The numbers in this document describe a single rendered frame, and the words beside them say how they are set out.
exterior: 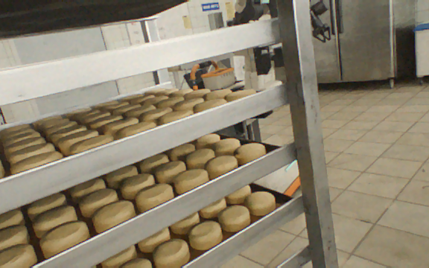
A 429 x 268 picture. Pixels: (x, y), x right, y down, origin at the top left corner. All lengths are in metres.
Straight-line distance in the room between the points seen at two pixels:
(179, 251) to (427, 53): 4.91
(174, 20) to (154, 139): 4.80
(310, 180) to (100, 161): 0.31
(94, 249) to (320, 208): 0.33
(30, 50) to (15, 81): 3.87
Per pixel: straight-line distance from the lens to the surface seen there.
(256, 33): 0.46
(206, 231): 0.51
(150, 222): 0.40
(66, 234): 0.42
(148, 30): 0.84
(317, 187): 0.53
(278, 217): 0.53
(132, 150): 0.37
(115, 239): 0.39
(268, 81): 2.16
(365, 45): 5.14
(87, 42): 4.44
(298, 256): 0.59
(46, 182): 0.35
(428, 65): 5.24
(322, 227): 0.56
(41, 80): 0.34
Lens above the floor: 1.15
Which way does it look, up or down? 16 degrees down
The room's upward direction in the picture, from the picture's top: 12 degrees counter-clockwise
